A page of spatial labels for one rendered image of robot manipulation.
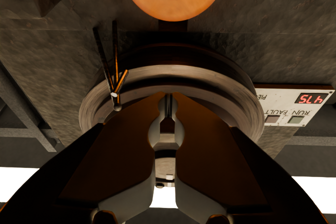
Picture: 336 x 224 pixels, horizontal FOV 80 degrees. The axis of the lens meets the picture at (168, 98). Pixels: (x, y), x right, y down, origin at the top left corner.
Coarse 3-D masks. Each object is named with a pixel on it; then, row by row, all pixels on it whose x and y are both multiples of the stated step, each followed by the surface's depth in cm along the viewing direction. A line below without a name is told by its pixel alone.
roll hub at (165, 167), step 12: (168, 120) 40; (168, 132) 38; (156, 144) 43; (168, 144) 43; (156, 156) 44; (168, 156) 43; (156, 168) 47; (168, 168) 47; (156, 180) 55; (168, 180) 56
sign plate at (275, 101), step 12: (264, 84) 59; (276, 84) 59; (288, 84) 59; (264, 96) 61; (276, 96) 61; (288, 96) 60; (300, 96) 60; (312, 96) 60; (324, 96) 60; (264, 108) 65; (276, 108) 65; (288, 108) 64; (300, 108) 64; (312, 108) 64; (264, 120) 69; (288, 120) 69
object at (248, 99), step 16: (128, 64) 41; (144, 64) 38; (160, 64) 37; (176, 64) 37; (192, 64) 37; (208, 64) 40; (224, 64) 43; (128, 80) 40; (144, 80) 40; (192, 80) 39; (208, 80) 39; (224, 80) 39; (240, 80) 44; (96, 96) 44; (240, 96) 42; (256, 96) 43; (80, 112) 48; (256, 112) 46; (256, 128) 50
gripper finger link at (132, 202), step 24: (168, 96) 14; (120, 120) 9; (144, 120) 10; (96, 144) 8; (120, 144) 8; (144, 144) 8; (96, 168) 7; (120, 168) 7; (144, 168) 7; (72, 192) 6; (96, 192) 6; (120, 192) 6; (144, 192) 7; (120, 216) 7
